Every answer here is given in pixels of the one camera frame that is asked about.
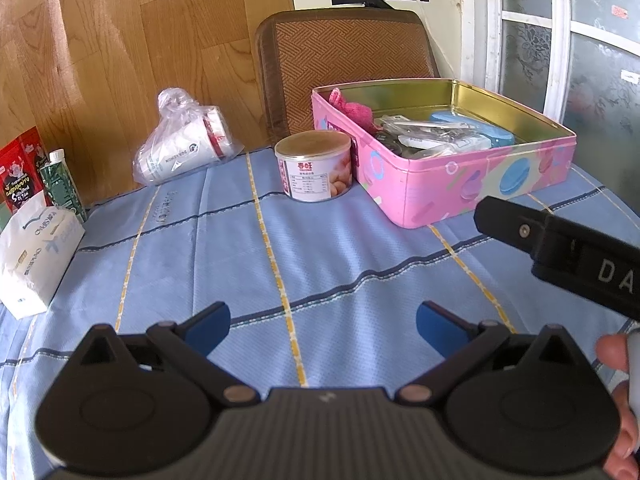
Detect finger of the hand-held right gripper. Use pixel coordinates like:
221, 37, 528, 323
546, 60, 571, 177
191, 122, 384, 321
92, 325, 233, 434
473, 196, 555, 262

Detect white packet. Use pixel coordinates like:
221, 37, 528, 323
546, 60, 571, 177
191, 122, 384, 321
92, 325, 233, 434
450, 133, 494, 156

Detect white tissue pack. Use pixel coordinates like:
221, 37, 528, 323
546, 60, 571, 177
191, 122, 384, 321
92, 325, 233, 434
0, 204, 87, 321

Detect blue checked tablecloth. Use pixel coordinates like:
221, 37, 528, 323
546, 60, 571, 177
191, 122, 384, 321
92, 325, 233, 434
0, 144, 640, 480

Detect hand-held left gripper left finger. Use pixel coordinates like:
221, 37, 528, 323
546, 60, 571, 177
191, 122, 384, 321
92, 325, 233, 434
65, 301, 261, 407

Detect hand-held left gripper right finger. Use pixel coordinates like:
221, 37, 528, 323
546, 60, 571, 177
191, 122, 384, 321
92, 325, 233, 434
397, 301, 597, 407

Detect green drink carton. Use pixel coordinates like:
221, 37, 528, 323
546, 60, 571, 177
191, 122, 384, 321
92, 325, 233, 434
39, 148, 89, 224

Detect white framed glass door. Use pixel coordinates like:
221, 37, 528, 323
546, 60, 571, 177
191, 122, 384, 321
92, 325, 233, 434
459, 0, 640, 173

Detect items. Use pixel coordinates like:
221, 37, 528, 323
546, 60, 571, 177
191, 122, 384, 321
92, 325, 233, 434
429, 109, 516, 149

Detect pink tin box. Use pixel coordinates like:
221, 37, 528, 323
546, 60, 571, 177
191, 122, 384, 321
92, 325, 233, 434
311, 78, 577, 230

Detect person's right hand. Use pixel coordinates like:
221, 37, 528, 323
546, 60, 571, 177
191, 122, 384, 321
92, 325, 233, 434
595, 332, 640, 480

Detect paper cups in plastic bag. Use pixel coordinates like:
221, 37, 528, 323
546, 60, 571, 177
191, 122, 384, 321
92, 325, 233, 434
132, 88, 245, 187

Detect red snack packet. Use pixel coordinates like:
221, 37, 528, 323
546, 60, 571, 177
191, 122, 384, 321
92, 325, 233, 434
0, 141, 47, 217
19, 127, 50, 171

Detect black round object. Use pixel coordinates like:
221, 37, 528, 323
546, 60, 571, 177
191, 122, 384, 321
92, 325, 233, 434
375, 130, 418, 159

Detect brown woven chair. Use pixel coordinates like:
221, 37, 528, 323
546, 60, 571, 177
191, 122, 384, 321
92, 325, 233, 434
254, 8, 442, 147

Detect pink fluffy cloth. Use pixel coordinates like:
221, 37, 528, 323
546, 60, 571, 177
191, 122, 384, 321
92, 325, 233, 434
328, 88, 377, 132

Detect white paper cup stack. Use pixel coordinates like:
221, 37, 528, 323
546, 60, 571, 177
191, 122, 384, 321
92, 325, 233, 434
135, 106, 232, 184

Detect white labelled tin can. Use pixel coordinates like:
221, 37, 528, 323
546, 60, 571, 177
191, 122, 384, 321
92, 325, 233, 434
274, 130, 355, 204

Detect clear plastic wrapper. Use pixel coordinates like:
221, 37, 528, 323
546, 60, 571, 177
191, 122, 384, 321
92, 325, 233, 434
379, 114, 482, 147

